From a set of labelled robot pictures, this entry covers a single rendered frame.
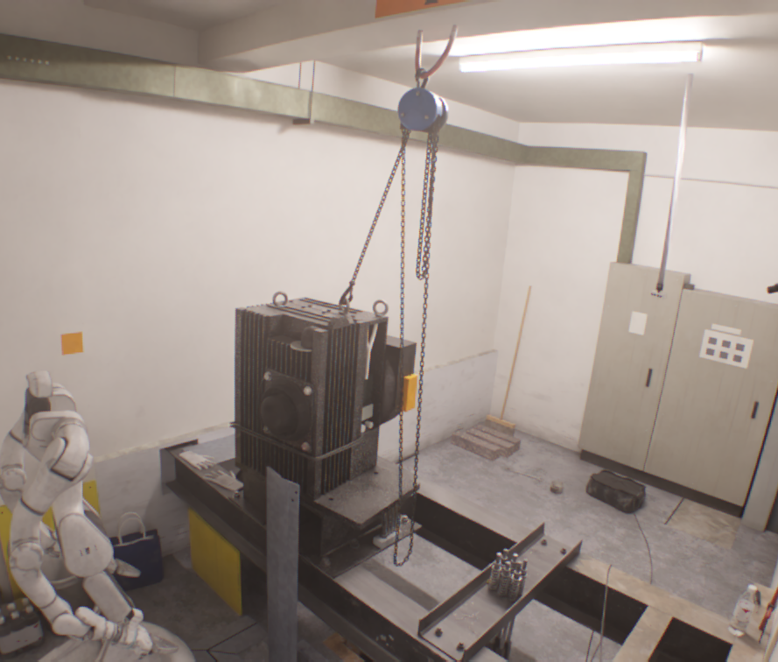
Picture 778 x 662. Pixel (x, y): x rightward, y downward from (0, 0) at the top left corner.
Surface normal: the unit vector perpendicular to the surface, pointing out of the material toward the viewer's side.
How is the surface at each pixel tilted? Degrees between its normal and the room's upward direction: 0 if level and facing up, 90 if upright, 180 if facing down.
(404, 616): 0
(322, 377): 90
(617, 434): 90
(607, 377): 90
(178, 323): 90
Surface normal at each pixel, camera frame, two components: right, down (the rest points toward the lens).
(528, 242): -0.67, 0.13
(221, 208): 0.74, 0.22
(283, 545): -0.48, 0.18
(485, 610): 0.08, -0.97
